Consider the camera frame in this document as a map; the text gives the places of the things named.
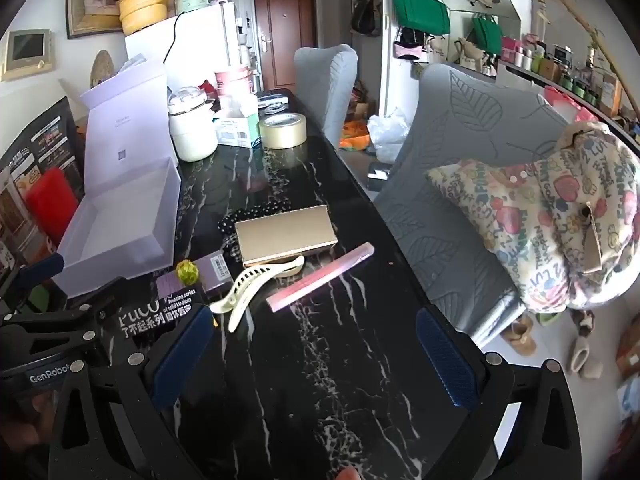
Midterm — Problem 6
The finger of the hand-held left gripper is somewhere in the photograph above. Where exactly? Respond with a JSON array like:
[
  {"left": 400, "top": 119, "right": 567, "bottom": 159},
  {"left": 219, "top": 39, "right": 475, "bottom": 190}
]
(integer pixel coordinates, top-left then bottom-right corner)
[
  {"left": 0, "top": 302, "right": 121, "bottom": 362},
  {"left": 0, "top": 252, "right": 68, "bottom": 311}
]

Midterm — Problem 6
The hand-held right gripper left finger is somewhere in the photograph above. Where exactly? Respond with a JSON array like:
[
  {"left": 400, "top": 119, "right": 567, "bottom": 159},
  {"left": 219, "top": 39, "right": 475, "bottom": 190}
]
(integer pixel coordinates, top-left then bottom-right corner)
[{"left": 47, "top": 302, "right": 221, "bottom": 480}]

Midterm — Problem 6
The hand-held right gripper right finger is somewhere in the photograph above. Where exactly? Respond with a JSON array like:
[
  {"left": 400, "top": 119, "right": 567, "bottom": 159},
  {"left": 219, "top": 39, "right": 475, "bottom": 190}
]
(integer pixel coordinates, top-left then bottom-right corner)
[{"left": 415, "top": 305, "right": 593, "bottom": 480}]

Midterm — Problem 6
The white gift box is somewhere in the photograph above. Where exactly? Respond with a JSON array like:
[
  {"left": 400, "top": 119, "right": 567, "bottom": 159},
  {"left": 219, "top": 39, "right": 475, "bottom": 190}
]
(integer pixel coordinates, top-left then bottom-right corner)
[{"left": 52, "top": 57, "right": 182, "bottom": 300}]

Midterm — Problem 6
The purple small box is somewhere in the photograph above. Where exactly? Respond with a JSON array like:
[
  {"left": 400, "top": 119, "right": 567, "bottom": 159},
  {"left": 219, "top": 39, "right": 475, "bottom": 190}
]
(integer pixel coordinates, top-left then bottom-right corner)
[{"left": 156, "top": 252, "right": 236, "bottom": 306}]

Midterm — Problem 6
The cream hair claw clip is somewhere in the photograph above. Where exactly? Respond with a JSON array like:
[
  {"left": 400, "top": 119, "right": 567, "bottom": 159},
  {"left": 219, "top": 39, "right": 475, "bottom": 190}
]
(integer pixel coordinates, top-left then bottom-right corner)
[{"left": 209, "top": 255, "right": 306, "bottom": 332}]

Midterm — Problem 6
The black white houndstooth scrunchie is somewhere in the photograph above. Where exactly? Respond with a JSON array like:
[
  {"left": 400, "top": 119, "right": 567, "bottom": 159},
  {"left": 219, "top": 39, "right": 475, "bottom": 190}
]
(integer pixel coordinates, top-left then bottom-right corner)
[{"left": 221, "top": 235, "right": 247, "bottom": 267}]

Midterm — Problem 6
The pink long stick box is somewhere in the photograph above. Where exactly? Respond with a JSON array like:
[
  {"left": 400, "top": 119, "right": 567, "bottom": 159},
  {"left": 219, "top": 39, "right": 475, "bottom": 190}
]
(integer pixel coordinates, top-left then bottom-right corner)
[{"left": 266, "top": 242, "right": 376, "bottom": 313}]

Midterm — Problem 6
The black polka-dot scrunchie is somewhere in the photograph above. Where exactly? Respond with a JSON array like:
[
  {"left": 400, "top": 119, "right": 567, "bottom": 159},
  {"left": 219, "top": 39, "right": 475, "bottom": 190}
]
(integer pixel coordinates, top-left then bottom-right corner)
[{"left": 217, "top": 201, "right": 292, "bottom": 235}]

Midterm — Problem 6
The gold box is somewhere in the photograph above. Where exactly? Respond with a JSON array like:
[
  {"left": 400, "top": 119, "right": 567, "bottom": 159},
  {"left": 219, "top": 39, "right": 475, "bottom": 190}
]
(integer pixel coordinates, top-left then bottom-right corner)
[{"left": 235, "top": 205, "right": 338, "bottom": 268}]

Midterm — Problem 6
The red round canister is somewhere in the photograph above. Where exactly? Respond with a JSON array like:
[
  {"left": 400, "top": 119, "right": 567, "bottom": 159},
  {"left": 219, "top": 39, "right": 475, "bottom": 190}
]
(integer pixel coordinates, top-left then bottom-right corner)
[{"left": 25, "top": 167, "right": 81, "bottom": 248}]

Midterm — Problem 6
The beige slipper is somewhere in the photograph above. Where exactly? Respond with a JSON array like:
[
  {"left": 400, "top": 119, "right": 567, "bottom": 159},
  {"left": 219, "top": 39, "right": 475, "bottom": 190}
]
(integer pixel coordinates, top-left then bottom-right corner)
[
  {"left": 570, "top": 335, "right": 605, "bottom": 380},
  {"left": 501, "top": 315, "right": 538, "bottom": 356}
]

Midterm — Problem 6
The black printed snack bag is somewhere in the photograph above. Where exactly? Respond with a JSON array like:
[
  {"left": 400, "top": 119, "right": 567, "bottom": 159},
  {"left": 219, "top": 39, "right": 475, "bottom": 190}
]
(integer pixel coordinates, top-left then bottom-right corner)
[{"left": 0, "top": 96, "right": 83, "bottom": 271}]

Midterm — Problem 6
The floral printed cushion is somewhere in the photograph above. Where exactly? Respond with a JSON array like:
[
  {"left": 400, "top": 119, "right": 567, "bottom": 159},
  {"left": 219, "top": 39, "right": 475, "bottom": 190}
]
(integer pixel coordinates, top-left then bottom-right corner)
[{"left": 425, "top": 121, "right": 640, "bottom": 315}]

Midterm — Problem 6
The white mini cooker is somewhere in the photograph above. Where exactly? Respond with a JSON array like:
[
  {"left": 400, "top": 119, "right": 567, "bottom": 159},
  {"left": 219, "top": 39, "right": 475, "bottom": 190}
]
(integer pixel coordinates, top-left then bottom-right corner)
[{"left": 167, "top": 86, "right": 219, "bottom": 162}]

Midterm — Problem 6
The round woven mat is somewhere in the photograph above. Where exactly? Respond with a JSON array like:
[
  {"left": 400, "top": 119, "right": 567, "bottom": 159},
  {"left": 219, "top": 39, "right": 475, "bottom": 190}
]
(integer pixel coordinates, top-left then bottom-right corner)
[{"left": 90, "top": 50, "right": 117, "bottom": 92}]

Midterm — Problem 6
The white tissue box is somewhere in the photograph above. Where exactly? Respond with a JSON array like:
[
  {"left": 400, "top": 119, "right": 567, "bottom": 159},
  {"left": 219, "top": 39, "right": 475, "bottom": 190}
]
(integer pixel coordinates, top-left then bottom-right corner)
[{"left": 212, "top": 110, "right": 261, "bottom": 148}]

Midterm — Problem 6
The white plastic bag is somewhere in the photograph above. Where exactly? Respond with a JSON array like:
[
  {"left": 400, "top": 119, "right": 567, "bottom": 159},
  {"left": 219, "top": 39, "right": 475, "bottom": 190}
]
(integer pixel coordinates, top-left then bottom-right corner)
[{"left": 367, "top": 107, "right": 416, "bottom": 163}]

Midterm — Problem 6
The beige packing tape roll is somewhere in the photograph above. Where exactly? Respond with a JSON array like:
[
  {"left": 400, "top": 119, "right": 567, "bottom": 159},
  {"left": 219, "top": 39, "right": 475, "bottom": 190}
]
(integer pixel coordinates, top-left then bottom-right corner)
[{"left": 258, "top": 113, "right": 307, "bottom": 150}]

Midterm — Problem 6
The orange cloth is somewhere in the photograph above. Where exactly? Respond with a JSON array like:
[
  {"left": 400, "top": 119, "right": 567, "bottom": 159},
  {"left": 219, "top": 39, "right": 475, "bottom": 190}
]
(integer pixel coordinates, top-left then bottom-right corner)
[{"left": 340, "top": 120, "right": 376, "bottom": 151}]

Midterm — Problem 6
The pink paper cup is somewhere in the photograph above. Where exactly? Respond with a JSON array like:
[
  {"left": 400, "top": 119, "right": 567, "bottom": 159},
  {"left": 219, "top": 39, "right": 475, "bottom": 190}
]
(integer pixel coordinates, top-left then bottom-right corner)
[{"left": 214, "top": 65, "right": 253, "bottom": 98}]

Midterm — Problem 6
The yellow cooking pot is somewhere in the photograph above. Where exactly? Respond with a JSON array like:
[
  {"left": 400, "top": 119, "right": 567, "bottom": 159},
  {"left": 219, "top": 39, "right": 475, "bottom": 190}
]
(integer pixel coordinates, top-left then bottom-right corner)
[{"left": 118, "top": 0, "right": 183, "bottom": 36}]

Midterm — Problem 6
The white fridge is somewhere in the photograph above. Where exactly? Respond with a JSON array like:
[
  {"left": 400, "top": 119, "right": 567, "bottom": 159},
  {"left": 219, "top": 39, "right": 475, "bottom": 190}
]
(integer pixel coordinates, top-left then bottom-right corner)
[{"left": 124, "top": 2, "right": 241, "bottom": 91}]

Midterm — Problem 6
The shelf of small jars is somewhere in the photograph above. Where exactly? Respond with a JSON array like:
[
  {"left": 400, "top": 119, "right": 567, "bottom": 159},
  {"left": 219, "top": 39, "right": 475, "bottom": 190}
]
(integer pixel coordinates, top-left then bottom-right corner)
[{"left": 500, "top": 35, "right": 640, "bottom": 126}]

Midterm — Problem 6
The brown entrance door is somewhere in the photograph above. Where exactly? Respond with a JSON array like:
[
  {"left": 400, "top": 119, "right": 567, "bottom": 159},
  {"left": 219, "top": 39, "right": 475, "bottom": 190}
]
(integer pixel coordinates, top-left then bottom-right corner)
[{"left": 252, "top": 0, "right": 318, "bottom": 93}]

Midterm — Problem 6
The green tote bag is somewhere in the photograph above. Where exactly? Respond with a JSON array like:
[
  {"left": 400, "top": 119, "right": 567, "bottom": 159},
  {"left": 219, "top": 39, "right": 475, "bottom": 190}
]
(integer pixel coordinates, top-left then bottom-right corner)
[{"left": 391, "top": 0, "right": 451, "bottom": 36}]

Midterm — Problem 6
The dark hanging handbag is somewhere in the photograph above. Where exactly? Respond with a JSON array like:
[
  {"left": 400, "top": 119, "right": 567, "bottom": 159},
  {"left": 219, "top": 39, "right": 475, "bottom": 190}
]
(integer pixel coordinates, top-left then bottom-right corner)
[{"left": 351, "top": 0, "right": 383, "bottom": 37}]

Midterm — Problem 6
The wall intercom panel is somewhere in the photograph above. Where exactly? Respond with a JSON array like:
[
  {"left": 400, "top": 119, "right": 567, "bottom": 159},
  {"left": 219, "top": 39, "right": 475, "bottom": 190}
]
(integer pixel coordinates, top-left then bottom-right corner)
[{"left": 0, "top": 29, "right": 53, "bottom": 82}]

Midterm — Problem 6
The black power cord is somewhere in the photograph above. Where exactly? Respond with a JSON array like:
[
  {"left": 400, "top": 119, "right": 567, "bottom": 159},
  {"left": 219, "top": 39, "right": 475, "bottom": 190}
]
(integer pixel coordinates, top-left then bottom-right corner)
[{"left": 162, "top": 10, "right": 183, "bottom": 63}]

